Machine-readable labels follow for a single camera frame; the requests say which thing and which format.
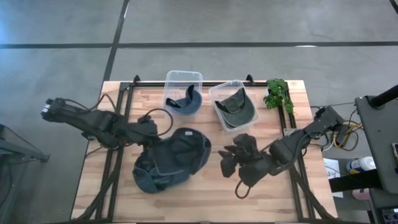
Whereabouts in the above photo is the white paper sheet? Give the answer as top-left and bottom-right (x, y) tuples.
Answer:
(322, 157), (345, 199)

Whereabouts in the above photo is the navy blue baseball cap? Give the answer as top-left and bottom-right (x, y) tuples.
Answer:
(155, 127), (212, 177)

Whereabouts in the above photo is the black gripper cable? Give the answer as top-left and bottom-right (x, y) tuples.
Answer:
(143, 108), (174, 138)
(234, 179), (252, 200)

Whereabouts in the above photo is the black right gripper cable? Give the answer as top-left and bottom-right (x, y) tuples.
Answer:
(234, 179), (252, 200)

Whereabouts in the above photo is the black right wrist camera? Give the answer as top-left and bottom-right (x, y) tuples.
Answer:
(238, 166), (269, 188)

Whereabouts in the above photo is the grey metal stand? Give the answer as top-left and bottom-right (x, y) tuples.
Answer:
(0, 124), (50, 224)

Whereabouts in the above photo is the clear plastic bin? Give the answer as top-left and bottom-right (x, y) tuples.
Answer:
(208, 80), (259, 133)
(162, 70), (203, 116)

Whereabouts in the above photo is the yellow and black wire bundle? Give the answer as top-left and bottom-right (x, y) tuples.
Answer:
(320, 121), (364, 153)

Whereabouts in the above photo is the medium blue baseball cap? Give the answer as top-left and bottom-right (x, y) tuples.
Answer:
(165, 84), (203, 116)

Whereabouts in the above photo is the green leafy plant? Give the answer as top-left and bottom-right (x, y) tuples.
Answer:
(263, 78), (295, 113)

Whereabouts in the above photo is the black pole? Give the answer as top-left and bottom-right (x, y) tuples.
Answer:
(369, 84), (398, 109)

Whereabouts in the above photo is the pink object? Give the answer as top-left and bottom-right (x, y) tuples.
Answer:
(351, 188), (373, 202)

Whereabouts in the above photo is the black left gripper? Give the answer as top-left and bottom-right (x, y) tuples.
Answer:
(133, 114), (177, 153)

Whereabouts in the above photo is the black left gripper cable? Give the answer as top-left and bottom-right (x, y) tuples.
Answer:
(143, 108), (174, 138)

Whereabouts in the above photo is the grey blue baseball cap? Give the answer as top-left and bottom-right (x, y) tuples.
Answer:
(217, 87), (256, 128)

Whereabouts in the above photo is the white spray can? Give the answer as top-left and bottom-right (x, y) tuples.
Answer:
(346, 156), (377, 175)

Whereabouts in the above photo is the grey side table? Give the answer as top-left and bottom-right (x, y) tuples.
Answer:
(354, 95), (398, 195)

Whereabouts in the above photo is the black aluminium table frame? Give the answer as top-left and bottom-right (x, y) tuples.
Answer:
(71, 74), (335, 223)

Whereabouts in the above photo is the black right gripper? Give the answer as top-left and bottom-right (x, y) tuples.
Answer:
(218, 133), (276, 179)

